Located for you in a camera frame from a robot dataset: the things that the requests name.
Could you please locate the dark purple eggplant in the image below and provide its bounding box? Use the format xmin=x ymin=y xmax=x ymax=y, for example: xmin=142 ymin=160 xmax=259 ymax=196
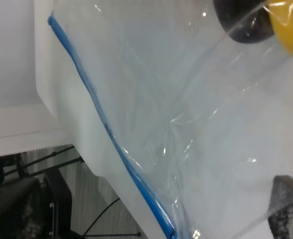
xmin=213 ymin=0 xmax=274 ymax=44

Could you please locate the yellow pear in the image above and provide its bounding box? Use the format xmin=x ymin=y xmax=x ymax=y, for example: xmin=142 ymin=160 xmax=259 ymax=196
xmin=267 ymin=0 xmax=293 ymax=57

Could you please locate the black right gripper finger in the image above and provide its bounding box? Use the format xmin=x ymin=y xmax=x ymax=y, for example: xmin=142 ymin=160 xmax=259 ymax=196
xmin=268 ymin=175 xmax=293 ymax=239

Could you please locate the black metal stand frame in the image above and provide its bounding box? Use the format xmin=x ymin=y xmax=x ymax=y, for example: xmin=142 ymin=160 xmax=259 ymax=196
xmin=0 ymin=146 xmax=145 ymax=239

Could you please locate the clear zip bag blue zipper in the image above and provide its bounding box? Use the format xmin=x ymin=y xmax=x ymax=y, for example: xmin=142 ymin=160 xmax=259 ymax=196
xmin=35 ymin=0 xmax=293 ymax=239

